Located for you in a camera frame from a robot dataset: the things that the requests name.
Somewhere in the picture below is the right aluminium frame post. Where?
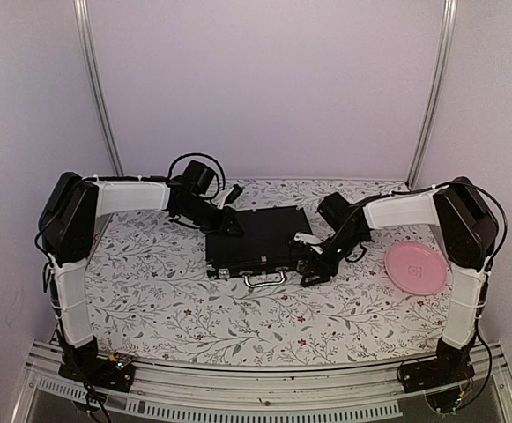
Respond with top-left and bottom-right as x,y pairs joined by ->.
405,0 -> 458,188

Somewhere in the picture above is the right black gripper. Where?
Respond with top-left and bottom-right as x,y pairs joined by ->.
301,228 -> 367,286

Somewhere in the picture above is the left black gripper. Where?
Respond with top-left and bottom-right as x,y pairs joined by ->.
180,197 -> 245,237

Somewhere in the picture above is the left aluminium frame post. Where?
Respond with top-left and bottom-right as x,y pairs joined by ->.
73,0 -> 124,176

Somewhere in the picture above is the aluminium frame post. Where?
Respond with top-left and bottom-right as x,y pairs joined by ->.
73,0 -> 124,176
405,0 -> 458,188

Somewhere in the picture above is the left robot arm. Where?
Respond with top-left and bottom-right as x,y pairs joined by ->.
36,172 -> 243,348

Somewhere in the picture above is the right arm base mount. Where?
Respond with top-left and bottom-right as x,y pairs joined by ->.
397,340 -> 475,414

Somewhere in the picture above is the pink plate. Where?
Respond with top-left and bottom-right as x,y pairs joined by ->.
384,241 -> 447,296

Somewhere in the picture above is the floral tablecloth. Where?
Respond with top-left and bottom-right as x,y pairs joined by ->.
63,182 -> 452,365

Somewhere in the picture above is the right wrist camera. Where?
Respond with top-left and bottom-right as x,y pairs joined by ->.
286,232 -> 323,256

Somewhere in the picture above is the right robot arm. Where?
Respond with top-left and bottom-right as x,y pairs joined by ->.
293,176 -> 508,350

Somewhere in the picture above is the front aluminium rail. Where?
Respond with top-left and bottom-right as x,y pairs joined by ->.
11,341 -> 512,422

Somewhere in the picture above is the black poker case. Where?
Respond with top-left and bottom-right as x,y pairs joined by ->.
205,206 -> 314,288

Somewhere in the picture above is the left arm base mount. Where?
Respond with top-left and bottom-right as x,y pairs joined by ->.
58,350 -> 136,393

